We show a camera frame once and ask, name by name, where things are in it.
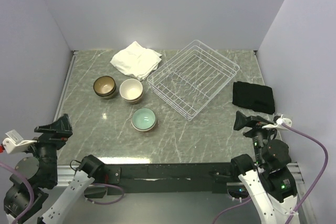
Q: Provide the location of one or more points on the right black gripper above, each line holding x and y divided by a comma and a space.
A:
241, 119

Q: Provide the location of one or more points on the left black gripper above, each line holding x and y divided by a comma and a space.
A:
56, 132

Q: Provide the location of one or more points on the black patterned bowl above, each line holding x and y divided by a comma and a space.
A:
104, 86

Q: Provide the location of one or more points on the beige speckled bowl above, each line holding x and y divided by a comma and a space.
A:
131, 89

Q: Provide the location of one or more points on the red floral bowl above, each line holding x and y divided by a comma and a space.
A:
134, 101

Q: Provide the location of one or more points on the orange bowl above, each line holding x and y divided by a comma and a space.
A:
144, 130

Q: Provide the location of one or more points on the pale green ribbed bowl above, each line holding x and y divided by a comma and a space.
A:
143, 118

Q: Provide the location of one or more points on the brown bowl black interior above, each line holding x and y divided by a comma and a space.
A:
109, 96

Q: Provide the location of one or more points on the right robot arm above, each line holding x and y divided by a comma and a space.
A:
266, 176

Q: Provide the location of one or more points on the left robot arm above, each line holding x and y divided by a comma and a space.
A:
89, 169

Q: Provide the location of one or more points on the black folded cloth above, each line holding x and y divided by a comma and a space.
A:
258, 98

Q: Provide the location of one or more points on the black base bar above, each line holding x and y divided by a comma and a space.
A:
171, 178

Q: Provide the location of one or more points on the white folded cloth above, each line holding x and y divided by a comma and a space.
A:
136, 61

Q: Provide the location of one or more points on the aluminium frame rail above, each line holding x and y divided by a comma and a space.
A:
37, 172

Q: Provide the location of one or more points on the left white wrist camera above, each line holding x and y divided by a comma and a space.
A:
14, 143

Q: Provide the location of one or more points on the white wire dish rack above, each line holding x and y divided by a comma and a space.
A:
192, 78

